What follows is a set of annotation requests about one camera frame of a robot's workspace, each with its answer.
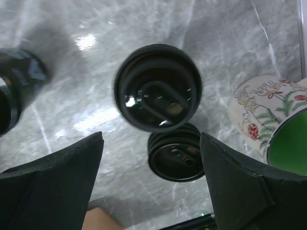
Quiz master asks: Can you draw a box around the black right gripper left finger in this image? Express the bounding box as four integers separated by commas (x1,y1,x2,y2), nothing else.
0,132,104,230

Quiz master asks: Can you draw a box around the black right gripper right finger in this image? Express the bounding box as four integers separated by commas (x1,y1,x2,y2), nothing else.
200,133,307,230

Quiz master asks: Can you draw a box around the brown paper bag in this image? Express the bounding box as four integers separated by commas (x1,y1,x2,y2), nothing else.
82,207,124,230

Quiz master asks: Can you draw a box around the black cup stack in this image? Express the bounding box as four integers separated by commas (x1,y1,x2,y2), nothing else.
0,48,51,136

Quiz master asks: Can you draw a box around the black cup lid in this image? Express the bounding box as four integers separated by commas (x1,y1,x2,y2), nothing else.
113,44,202,133

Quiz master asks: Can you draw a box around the black lid stack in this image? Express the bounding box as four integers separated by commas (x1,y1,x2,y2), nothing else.
147,123,205,183

